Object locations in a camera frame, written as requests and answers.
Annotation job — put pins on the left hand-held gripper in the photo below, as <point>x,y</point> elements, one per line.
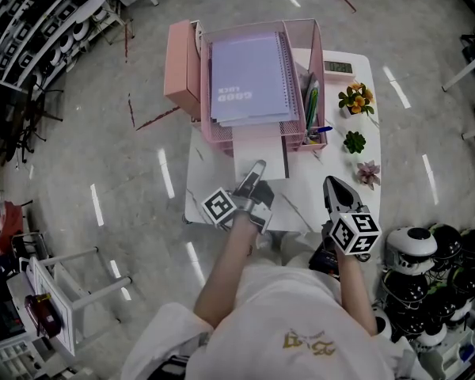
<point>219,208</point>

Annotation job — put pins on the white drawer organizer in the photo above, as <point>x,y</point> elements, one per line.
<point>14,360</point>

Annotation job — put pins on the red cloth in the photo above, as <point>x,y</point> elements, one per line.
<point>10,224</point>

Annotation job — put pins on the maroon pouch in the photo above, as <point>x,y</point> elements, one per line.
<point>43,317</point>

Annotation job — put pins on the orange flower potted plant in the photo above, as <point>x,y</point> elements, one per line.
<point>356,99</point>

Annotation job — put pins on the green succulent potted plant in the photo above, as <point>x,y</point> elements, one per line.
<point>354,142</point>

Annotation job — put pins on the blue pen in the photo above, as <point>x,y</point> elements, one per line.
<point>320,130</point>

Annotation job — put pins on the person's right forearm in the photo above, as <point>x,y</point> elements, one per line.
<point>354,291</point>

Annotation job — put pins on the small white table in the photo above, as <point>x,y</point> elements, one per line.
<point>59,307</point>

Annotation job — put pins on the white paper sheet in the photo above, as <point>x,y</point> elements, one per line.
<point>261,149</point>

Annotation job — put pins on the green pen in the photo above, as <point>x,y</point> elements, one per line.
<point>312,103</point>

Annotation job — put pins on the white digital clock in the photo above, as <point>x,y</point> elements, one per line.
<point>339,69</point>

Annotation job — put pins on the person's shoe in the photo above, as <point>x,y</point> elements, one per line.
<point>265,242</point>
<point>295,245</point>

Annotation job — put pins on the black folding chair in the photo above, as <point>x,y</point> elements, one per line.
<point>27,125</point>

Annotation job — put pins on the white plastic crate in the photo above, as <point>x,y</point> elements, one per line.
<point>445,354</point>

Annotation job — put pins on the person's white shirt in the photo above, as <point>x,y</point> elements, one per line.
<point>281,323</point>

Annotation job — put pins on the black rectangular box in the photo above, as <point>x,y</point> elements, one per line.
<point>322,261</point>

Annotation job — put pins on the white storage shelf rack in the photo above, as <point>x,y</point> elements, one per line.
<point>67,42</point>

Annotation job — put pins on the white oval side table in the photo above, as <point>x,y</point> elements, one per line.
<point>93,6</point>

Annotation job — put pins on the white metal shelving rack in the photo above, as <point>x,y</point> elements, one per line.
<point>8,26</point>

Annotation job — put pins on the person's right shoe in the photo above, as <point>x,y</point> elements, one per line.
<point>295,245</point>

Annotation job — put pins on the purple spiral notebook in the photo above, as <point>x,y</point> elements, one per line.
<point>245,73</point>

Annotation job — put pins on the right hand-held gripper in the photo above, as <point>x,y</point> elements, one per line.
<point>354,232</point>

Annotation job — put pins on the pink desk organizer tray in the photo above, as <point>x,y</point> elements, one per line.
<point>217,135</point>

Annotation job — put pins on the person's left shoe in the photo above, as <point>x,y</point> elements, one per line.
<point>265,242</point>

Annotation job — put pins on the pink file box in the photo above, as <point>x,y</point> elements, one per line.
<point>180,65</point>

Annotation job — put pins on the person's left forearm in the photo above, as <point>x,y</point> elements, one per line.
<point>225,267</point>

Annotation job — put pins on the pink succulent potted plant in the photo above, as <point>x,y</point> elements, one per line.
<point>368,172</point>

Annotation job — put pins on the pile of black white helmets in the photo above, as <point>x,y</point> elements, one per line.
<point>415,248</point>

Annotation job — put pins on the white long desk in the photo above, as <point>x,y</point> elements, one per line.
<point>473,65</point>

